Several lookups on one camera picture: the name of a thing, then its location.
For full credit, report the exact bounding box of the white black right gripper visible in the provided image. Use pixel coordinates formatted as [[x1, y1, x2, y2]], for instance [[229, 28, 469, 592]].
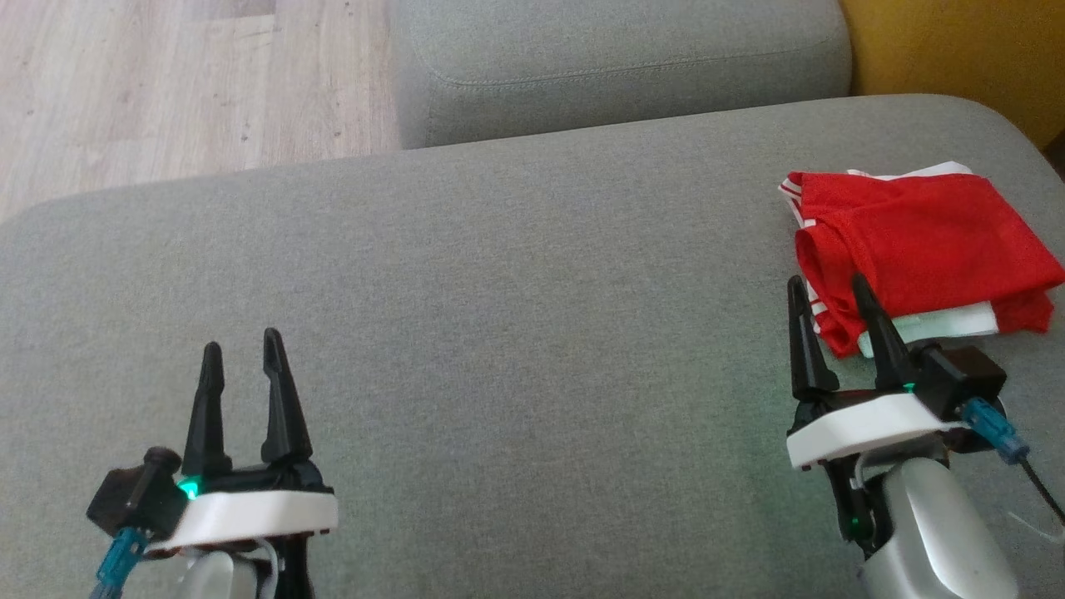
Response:
[[786, 273, 970, 471]]

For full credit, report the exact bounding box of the teal plug left camera cable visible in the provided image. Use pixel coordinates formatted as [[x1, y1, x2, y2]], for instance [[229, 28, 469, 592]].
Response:
[[87, 527, 146, 599]]

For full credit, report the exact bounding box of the grey fabric sofa cushion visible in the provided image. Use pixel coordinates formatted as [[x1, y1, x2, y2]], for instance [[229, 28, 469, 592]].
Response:
[[389, 0, 853, 151]]

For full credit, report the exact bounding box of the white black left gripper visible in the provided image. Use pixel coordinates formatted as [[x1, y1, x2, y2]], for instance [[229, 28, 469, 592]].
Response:
[[150, 328, 339, 552]]

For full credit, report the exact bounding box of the grey fabric sofa seat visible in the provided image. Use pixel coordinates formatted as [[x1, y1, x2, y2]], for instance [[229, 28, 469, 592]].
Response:
[[0, 94, 1065, 599]]

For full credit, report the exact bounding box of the red shorts white trim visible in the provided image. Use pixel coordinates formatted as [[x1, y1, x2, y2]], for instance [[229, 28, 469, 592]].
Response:
[[847, 161, 1056, 335]]

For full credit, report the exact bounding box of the yellow cushion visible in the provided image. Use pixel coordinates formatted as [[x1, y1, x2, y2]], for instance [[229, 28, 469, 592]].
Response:
[[836, 0, 1065, 151]]

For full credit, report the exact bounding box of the teal plug right camera cable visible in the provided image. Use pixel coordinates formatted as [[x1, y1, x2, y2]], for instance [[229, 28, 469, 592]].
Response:
[[961, 398, 1065, 525]]

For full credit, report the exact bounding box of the red jersey number 23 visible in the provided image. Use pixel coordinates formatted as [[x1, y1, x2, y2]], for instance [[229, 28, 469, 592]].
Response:
[[780, 171, 1065, 359]]

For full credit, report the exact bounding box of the teal plug camera cable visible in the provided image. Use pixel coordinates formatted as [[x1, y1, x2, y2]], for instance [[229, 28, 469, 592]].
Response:
[[87, 527, 146, 599], [961, 398, 1065, 525]]

